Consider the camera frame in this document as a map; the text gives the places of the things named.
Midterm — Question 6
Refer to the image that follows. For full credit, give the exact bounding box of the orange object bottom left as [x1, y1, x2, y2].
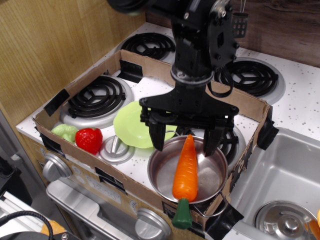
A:
[40, 220, 66, 236]

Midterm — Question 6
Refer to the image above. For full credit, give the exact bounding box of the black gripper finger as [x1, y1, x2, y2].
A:
[149, 123, 166, 151]
[203, 125, 229, 157]

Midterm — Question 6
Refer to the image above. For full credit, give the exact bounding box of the back right black burner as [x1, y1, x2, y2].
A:
[226, 57, 286, 105]

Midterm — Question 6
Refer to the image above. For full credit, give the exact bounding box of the light green plastic plate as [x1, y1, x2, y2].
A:
[112, 100, 176, 149]

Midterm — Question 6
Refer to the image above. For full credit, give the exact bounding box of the left silver oven knob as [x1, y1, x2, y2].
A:
[42, 153, 72, 182]

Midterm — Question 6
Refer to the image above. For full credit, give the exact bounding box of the silver oven door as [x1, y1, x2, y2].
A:
[46, 180, 138, 240]

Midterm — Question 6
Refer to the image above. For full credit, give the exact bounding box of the black cable bottom left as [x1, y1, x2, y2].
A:
[0, 210, 55, 240]

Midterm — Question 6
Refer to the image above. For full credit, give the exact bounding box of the front left black burner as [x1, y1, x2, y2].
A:
[60, 74, 134, 129]

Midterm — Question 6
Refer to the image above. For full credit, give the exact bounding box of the silver toy sink basin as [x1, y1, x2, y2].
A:
[226, 128, 320, 240]

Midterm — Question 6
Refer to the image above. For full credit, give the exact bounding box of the orange toy carrot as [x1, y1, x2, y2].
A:
[172, 134, 198, 230]

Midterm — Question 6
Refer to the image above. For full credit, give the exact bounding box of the silver sink drain cover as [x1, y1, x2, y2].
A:
[254, 200, 316, 240]

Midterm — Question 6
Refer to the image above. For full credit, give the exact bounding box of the green toy broccoli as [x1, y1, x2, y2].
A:
[51, 123, 78, 144]

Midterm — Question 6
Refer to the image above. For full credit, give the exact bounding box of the stainless steel pot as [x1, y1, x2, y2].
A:
[148, 135, 228, 206]

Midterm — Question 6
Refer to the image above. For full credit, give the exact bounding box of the silver oven knob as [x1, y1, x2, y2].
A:
[135, 207, 172, 240]
[42, 153, 72, 182]

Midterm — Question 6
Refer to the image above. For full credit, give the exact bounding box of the orange object in sink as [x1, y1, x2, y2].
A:
[309, 210, 320, 240]

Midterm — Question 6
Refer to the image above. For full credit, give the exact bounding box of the front right black burner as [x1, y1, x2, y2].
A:
[176, 125, 246, 175]

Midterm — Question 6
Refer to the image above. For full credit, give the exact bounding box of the hanging silver slotted spatula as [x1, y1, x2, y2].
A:
[231, 0, 249, 39]

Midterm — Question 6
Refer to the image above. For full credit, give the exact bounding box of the red toy strawberry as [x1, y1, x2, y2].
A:
[75, 128, 103, 155]

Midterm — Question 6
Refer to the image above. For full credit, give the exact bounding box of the silver front stove knob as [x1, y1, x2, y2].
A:
[99, 135, 135, 165]

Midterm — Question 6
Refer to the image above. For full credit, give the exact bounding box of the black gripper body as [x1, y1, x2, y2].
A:
[139, 80, 239, 130]

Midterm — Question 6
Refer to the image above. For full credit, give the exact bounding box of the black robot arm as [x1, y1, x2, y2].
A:
[109, 0, 239, 156]

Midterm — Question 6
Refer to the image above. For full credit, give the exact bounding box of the brown cardboard fence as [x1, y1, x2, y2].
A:
[32, 49, 280, 240]

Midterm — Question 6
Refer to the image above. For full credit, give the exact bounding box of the right silver oven knob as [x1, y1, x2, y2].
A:
[135, 207, 172, 240]

